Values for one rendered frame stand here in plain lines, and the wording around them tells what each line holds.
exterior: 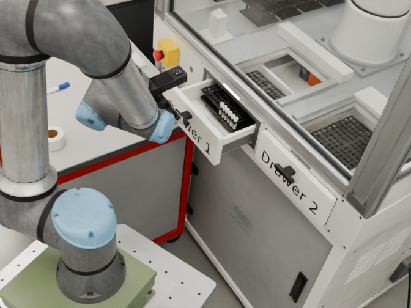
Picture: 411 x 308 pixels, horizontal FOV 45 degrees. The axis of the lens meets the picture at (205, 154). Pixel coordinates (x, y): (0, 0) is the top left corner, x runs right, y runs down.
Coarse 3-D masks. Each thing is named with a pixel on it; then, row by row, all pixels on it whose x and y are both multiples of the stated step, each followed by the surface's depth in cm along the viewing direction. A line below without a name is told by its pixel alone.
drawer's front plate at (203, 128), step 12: (168, 96) 152; (180, 96) 146; (180, 108) 148; (192, 108) 143; (192, 120) 144; (204, 120) 139; (204, 132) 140; (216, 132) 137; (204, 144) 143; (216, 144) 137; (216, 156) 140
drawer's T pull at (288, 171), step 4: (276, 164) 132; (276, 168) 132; (280, 168) 132; (284, 168) 132; (288, 168) 132; (292, 168) 132; (280, 172) 132; (284, 172) 131; (288, 172) 131; (292, 172) 131; (284, 176) 131; (288, 176) 130; (288, 180) 130; (292, 180) 129
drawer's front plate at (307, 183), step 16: (272, 144) 137; (272, 160) 139; (288, 160) 133; (304, 176) 130; (288, 192) 138; (304, 192) 132; (320, 192) 126; (304, 208) 135; (320, 208) 128; (320, 224) 131
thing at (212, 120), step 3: (210, 114) 154; (207, 117) 153; (210, 117) 153; (210, 120) 152; (213, 120) 152; (216, 120) 152; (213, 123) 151; (216, 123) 151; (219, 123) 151; (216, 126) 151; (219, 126) 150; (219, 129) 150; (222, 129) 150; (222, 132) 149; (225, 132) 149; (225, 135) 148
